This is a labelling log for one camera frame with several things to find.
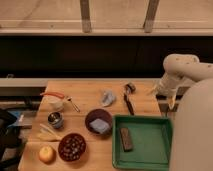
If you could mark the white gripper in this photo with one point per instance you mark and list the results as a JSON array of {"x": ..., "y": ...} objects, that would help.
[{"x": 168, "y": 88}]

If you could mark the black brush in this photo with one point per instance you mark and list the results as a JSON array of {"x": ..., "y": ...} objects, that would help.
[{"x": 129, "y": 89}]

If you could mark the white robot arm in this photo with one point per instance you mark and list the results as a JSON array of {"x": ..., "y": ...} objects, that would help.
[{"x": 192, "y": 142}]

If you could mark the green plastic tray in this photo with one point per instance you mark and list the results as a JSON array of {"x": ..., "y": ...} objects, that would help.
[{"x": 151, "y": 138}]

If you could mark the crumpled grey cloth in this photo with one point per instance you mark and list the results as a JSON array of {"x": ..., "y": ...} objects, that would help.
[{"x": 108, "y": 98}]

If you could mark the brown rectangular block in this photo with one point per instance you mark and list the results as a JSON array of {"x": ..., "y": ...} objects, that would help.
[{"x": 126, "y": 139}]

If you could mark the dark purple bowl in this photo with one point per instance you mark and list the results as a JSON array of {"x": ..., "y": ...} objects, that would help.
[{"x": 95, "y": 114}]

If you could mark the red bowl with beans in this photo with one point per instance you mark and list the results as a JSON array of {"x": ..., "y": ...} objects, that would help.
[{"x": 72, "y": 147}]

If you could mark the small metal cup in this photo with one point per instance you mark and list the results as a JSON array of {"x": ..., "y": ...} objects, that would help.
[{"x": 55, "y": 119}]

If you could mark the yellow apple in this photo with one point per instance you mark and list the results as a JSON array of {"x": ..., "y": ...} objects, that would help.
[{"x": 46, "y": 154}]

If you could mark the black chair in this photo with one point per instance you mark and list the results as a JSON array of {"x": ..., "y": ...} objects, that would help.
[{"x": 9, "y": 138}]

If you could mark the red handled pliers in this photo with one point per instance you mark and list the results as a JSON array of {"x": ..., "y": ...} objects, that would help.
[{"x": 55, "y": 94}]

